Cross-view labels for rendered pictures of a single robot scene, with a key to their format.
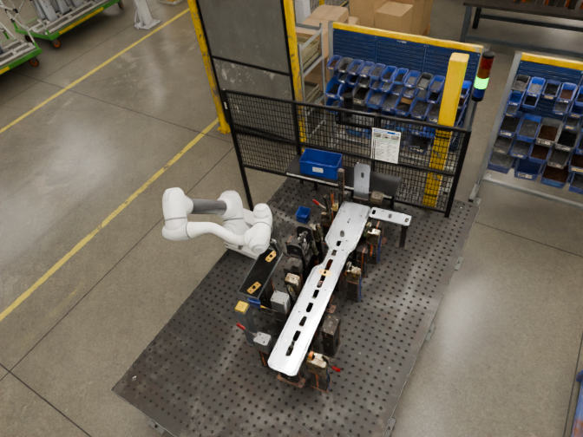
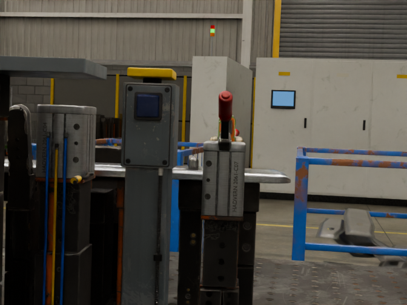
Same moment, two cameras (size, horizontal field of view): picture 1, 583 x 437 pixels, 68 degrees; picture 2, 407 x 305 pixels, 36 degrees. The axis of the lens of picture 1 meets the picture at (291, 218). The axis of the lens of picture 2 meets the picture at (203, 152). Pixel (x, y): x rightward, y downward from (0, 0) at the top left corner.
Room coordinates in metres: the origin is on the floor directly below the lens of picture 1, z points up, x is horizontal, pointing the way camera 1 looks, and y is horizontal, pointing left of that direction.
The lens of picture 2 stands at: (1.68, 1.16, 1.09)
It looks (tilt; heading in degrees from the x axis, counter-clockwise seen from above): 3 degrees down; 243
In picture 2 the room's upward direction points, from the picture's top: 2 degrees clockwise
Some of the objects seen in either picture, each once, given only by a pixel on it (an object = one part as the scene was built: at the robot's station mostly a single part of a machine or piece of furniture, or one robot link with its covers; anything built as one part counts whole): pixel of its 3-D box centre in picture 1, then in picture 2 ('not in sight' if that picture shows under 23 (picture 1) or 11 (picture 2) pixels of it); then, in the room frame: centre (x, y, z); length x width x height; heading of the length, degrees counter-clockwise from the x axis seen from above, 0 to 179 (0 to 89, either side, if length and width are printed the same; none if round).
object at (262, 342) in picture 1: (265, 351); (220, 251); (1.19, 0.27, 0.88); 0.11 x 0.10 x 0.36; 60
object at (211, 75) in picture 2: not in sight; (223, 112); (-3.23, -7.69, 1.22); 2.40 x 0.54 x 2.45; 50
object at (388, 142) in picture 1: (385, 145); not in sight; (2.45, -0.76, 1.30); 0.23 x 0.02 x 0.31; 60
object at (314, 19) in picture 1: (343, 54); not in sight; (5.30, -0.99, 0.52); 1.21 x 0.81 x 1.05; 147
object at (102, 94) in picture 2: not in sight; (149, 122); (-3.36, -11.11, 1.00); 4.54 x 0.14 x 2.00; 143
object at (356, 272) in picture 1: (353, 283); not in sight; (1.58, -0.35, 0.87); 0.12 x 0.09 x 0.35; 60
